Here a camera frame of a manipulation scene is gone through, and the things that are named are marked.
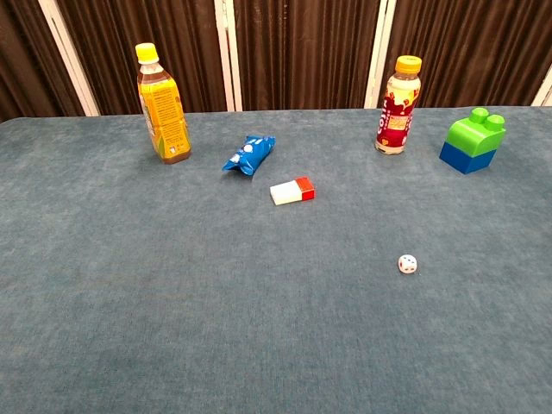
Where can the yellow label tea bottle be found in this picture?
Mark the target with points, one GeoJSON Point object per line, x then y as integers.
{"type": "Point", "coordinates": [165, 113]}

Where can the white die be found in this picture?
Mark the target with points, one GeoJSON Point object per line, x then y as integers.
{"type": "Point", "coordinates": [407, 264]}

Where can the white screen frame post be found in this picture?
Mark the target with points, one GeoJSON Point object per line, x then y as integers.
{"type": "Point", "coordinates": [69, 56]}
{"type": "Point", "coordinates": [544, 88]}
{"type": "Point", "coordinates": [228, 56]}
{"type": "Point", "coordinates": [379, 52]}

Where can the blue table cloth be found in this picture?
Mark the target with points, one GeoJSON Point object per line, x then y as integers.
{"type": "Point", "coordinates": [215, 280]}

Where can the red label drink bottle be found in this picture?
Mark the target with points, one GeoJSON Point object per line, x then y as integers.
{"type": "Point", "coordinates": [397, 116]}

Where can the blue toy brick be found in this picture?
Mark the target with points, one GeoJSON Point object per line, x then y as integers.
{"type": "Point", "coordinates": [466, 157]}

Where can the blue snack packet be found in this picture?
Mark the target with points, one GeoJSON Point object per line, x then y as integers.
{"type": "Point", "coordinates": [249, 155]}

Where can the white and red block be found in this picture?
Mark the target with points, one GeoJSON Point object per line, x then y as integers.
{"type": "Point", "coordinates": [289, 192]}

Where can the green toy brick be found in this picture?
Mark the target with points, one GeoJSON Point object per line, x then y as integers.
{"type": "Point", "coordinates": [473, 133]}

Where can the dark brown curtain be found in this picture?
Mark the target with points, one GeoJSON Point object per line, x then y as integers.
{"type": "Point", "coordinates": [302, 47]}

